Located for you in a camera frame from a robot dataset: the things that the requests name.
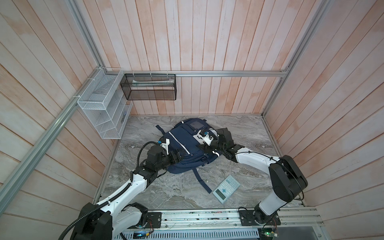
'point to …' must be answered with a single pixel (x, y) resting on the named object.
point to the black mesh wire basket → (149, 86)
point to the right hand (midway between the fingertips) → (200, 140)
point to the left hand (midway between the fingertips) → (182, 155)
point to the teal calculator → (226, 188)
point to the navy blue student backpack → (180, 137)
